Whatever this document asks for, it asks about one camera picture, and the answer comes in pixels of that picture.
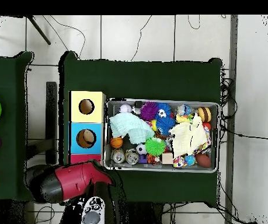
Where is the wooden box with three holes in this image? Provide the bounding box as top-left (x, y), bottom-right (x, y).
top-left (68, 90), bottom-right (107, 165)

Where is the silver mesh bin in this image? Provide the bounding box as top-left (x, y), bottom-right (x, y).
top-left (103, 97), bottom-right (220, 173)

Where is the mint green cloth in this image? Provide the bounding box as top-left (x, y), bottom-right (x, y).
top-left (109, 112), bottom-right (155, 145)

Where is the white baseball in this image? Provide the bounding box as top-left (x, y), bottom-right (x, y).
top-left (119, 103), bottom-right (133, 114)

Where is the purple spiky ball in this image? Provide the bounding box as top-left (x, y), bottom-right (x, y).
top-left (140, 101), bottom-right (159, 121)

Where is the small orange basketball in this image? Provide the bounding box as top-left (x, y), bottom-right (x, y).
top-left (110, 136), bottom-right (124, 149)

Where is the green spiky ball with eyes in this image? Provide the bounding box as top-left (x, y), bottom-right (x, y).
top-left (144, 137), bottom-right (166, 156)

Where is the silver drink can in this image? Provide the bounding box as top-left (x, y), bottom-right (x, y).
top-left (124, 149), bottom-right (140, 165)
top-left (111, 148), bottom-right (126, 164)

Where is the blue spiky ball with eyes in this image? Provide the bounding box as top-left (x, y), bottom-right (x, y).
top-left (156, 102), bottom-right (172, 118)

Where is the dark green table cloth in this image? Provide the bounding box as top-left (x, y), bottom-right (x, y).
top-left (0, 51), bottom-right (39, 202)
top-left (58, 50), bottom-right (223, 208)

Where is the cream yellow cloth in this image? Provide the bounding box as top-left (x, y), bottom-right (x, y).
top-left (169, 113), bottom-right (209, 156)

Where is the black upright panel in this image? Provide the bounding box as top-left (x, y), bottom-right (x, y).
top-left (45, 81), bottom-right (58, 165)

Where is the black tripod leg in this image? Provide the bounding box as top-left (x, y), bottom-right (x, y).
top-left (27, 15), bottom-right (51, 46)

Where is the black cable bundle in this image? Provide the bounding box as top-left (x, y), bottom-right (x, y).
top-left (219, 68), bottom-right (238, 143)

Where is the black cable with connector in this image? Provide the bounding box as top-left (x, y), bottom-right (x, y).
top-left (220, 125), bottom-right (268, 141)

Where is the grey floor rail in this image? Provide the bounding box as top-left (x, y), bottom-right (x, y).
top-left (224, 15), bottom-right (239, 224)

